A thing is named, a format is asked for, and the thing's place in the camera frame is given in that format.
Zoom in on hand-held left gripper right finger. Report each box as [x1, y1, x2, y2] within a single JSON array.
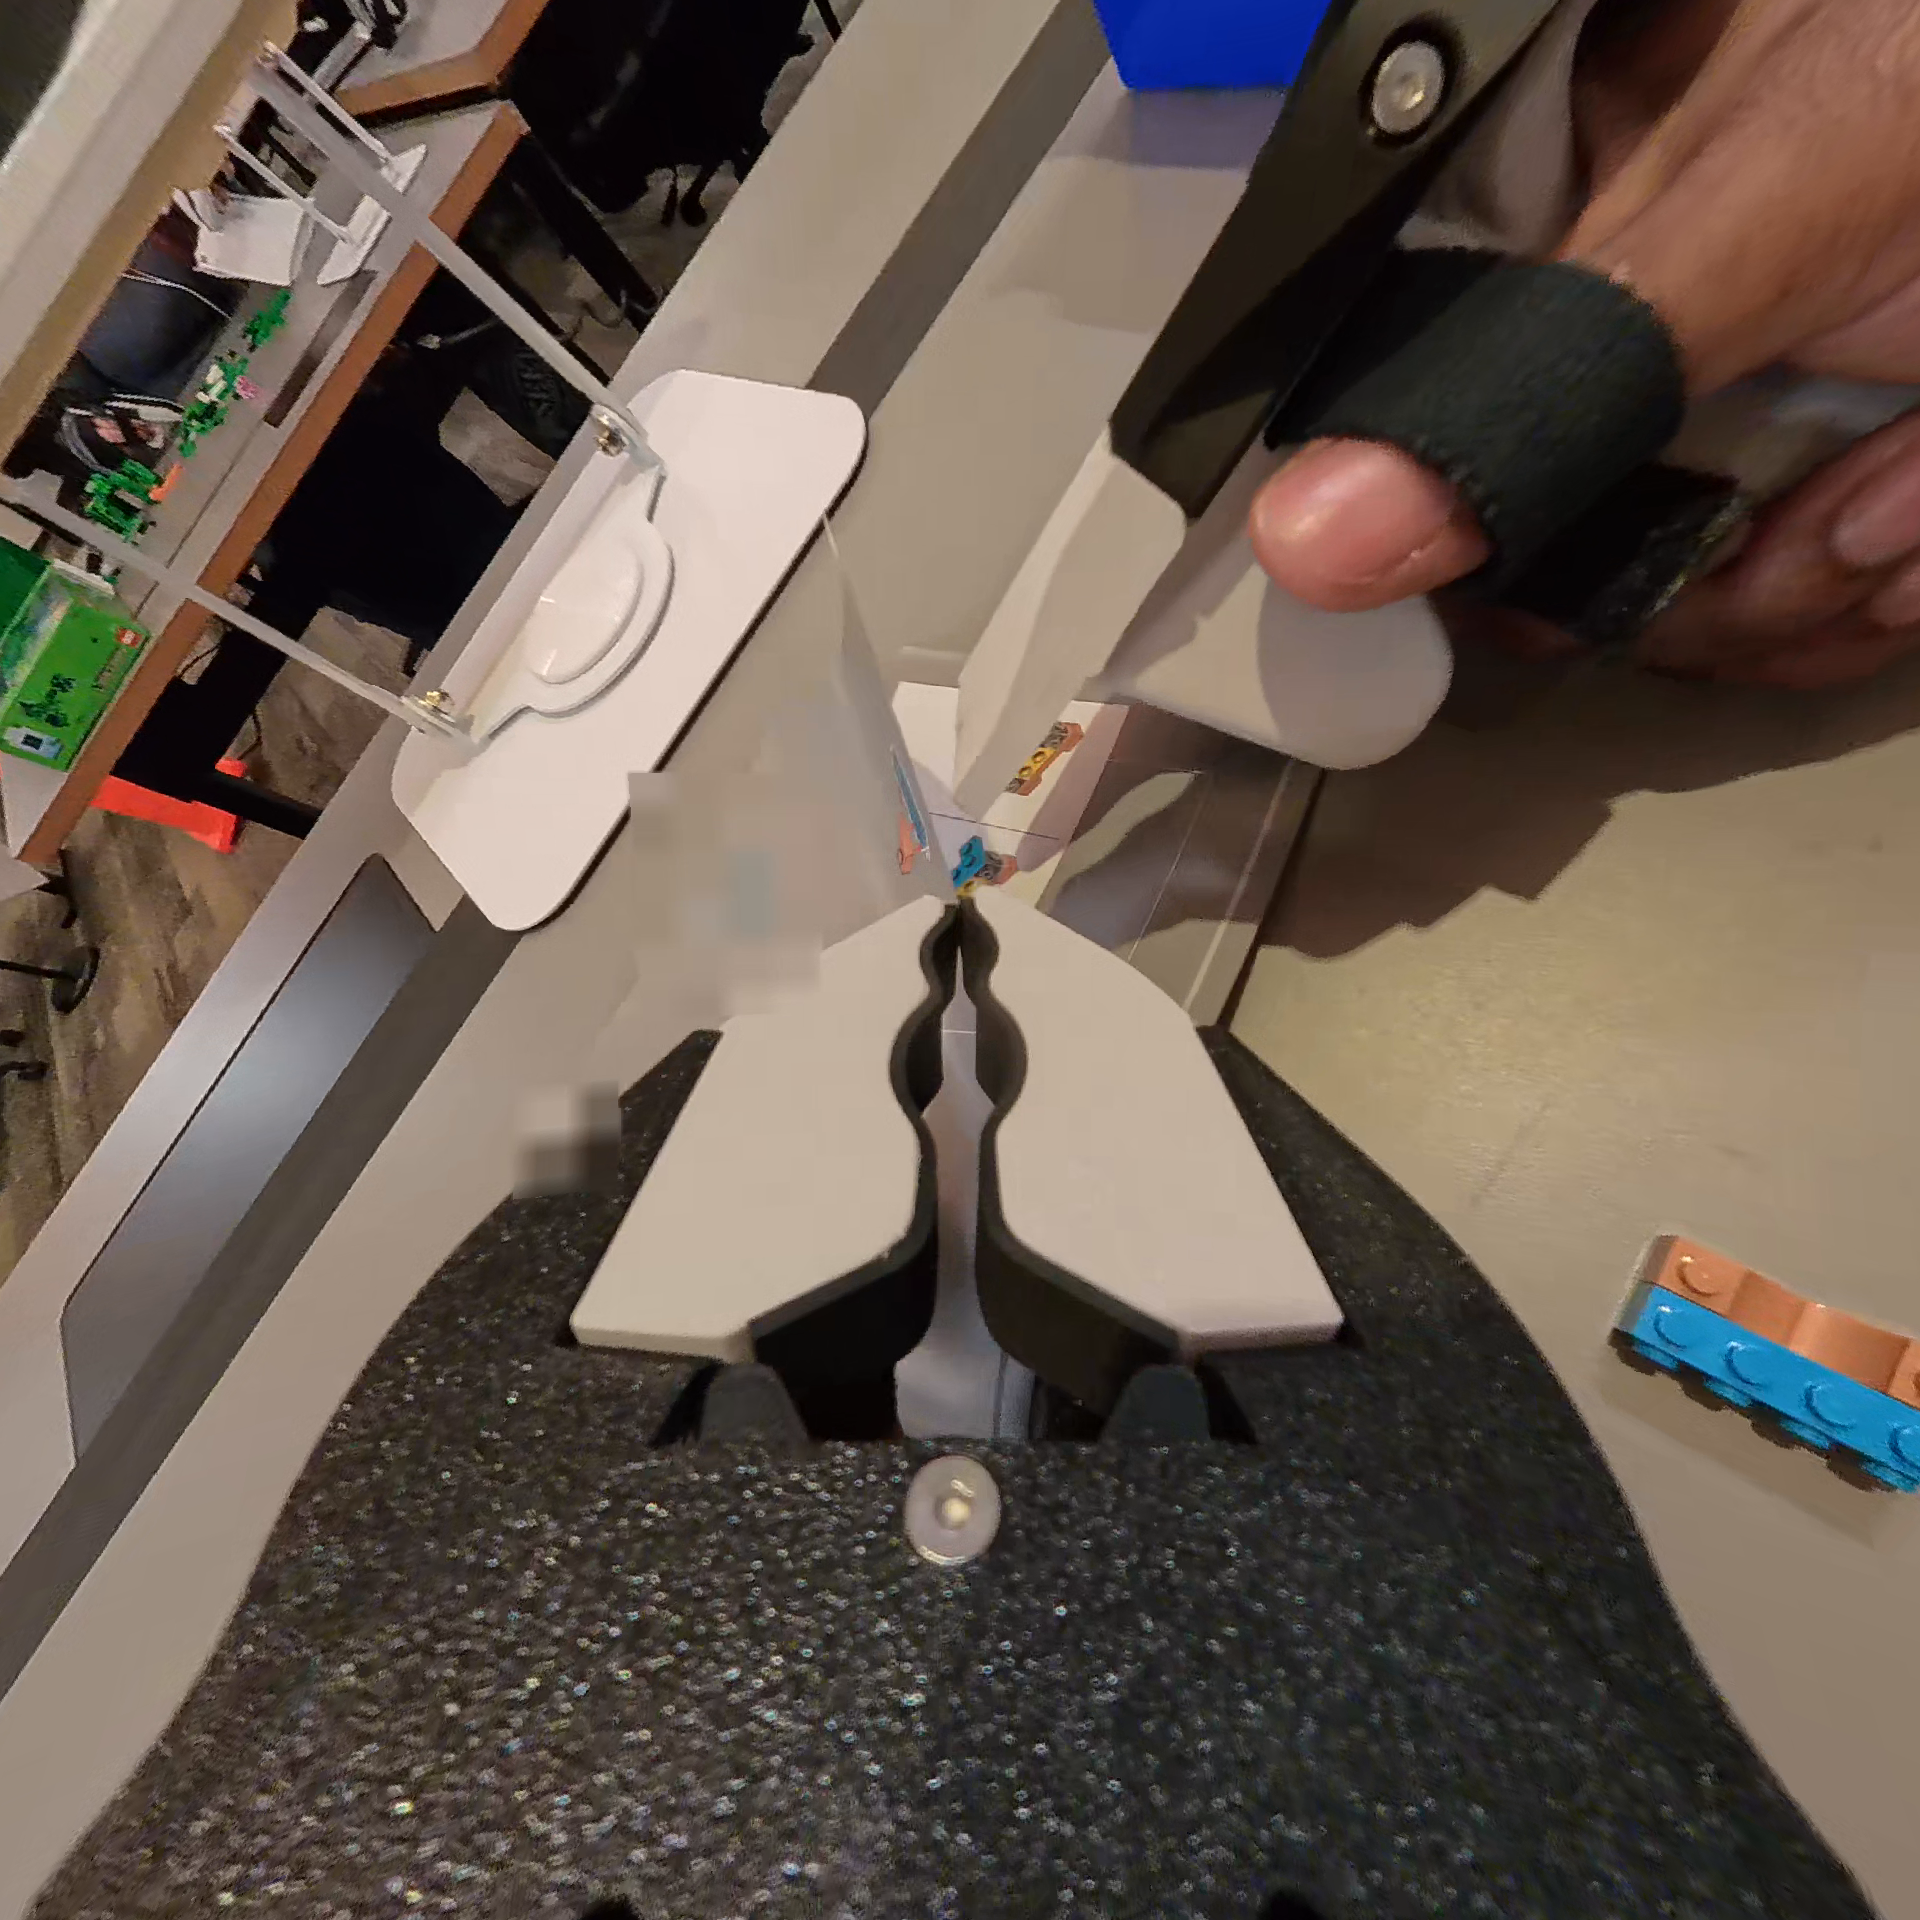
[[960, 895, 1346, 1432]]

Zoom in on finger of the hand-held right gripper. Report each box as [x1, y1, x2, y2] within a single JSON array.
[[949, 423, 1210, 825]]

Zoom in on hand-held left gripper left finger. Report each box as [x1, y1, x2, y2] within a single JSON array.
[[569, 895, 962, 1440]]

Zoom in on clear plastic bag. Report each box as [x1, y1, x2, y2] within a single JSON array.
[[632, 516, 1089, 1441]]

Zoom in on wood-edged grey desk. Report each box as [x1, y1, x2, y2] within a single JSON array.
[[0, 105, 530, 872]]

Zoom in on person's right hand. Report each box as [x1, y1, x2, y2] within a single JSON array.
[[1248, 0, 1920, 692]]

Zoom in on blue plastic bin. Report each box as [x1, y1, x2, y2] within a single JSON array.
[[1093, 0, 1340, 96]]

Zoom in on white desktop stand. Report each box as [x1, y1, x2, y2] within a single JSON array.
[[0, 41, 869, 933]]

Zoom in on copper and blue brick assembly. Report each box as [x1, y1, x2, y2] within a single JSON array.
[[1610, 1235, 1920, 1497]]

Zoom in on black office chair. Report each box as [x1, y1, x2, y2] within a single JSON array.
[[517, 0, 845, 231]]

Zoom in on orange floor object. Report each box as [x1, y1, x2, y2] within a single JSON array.
[[89, 756, 327, 856]]

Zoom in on small white stand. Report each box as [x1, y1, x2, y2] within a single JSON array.
[[188, 141, 433, 289]]

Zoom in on green toy box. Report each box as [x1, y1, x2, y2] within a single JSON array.
[[0, 536, 154, 776]]

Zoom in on green toy brick pieces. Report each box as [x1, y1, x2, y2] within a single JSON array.
[[77, 286, 297, 543]]

